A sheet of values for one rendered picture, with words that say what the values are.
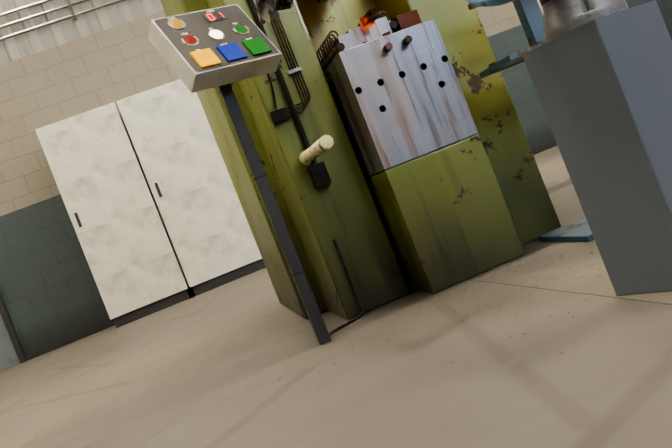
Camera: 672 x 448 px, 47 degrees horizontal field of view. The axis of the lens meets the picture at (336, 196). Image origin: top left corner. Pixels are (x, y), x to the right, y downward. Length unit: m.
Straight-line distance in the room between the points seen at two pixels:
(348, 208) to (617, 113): 1.41
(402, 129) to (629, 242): 1.17
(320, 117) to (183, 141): 5.18
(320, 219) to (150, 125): 5.31
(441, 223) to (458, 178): 0.17
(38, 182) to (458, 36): 6.33
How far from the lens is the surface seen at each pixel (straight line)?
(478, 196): 2.85
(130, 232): 8.00
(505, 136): 3.14
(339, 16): 3.40
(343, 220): 2.92
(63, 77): 8.92
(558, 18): 1.83
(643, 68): 1.81
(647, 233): 1.81
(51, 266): 8.75
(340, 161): 2.93
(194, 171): 8.01
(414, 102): 2.82
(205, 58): 2.54
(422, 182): 2.79
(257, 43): 2.66
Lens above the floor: 0.47
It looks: level
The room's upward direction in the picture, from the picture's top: 22 degrees counter-clockwise
